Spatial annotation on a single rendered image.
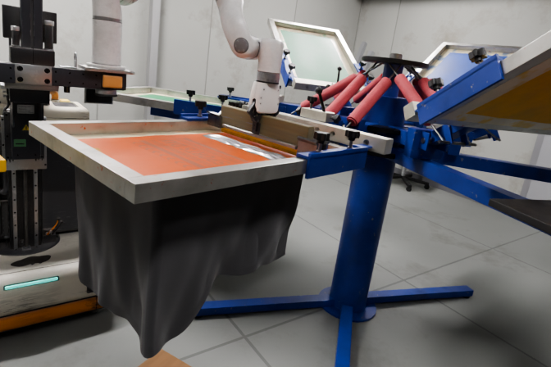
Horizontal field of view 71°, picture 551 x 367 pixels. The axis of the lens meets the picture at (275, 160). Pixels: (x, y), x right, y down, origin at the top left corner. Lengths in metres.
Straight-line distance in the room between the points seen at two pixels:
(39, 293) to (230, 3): 1.38
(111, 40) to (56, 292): 1.07
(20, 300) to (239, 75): 3.76
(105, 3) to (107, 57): 0.17
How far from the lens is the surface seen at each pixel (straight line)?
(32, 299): 1.95
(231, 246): 1.05
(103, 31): 1.47
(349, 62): 2.93
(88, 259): 1.27
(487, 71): 1.12
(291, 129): 1.19
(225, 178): 0.84
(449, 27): 5.41
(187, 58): 4.71
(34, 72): 1.45
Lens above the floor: 1.22
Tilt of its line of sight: 14 degrees down
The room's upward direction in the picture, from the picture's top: 8 degrees clockwise
